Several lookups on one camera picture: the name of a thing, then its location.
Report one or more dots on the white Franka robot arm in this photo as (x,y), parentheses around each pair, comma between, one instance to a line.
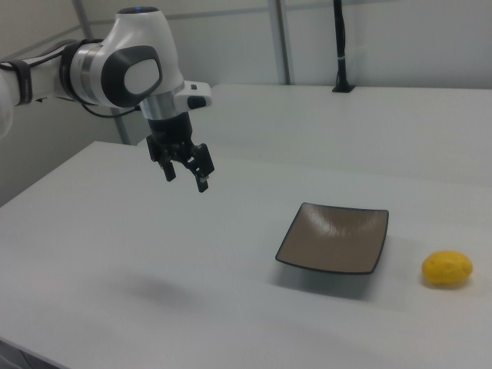
(142,30)

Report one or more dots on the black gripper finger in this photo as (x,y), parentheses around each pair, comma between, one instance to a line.
(200,178)
(169,171)

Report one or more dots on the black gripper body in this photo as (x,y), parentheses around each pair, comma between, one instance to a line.
(171,130)

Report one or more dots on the yellow potato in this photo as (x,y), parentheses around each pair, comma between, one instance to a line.
(447,268)

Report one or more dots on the brown square ceramic plate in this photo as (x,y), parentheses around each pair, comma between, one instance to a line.
(334,240)

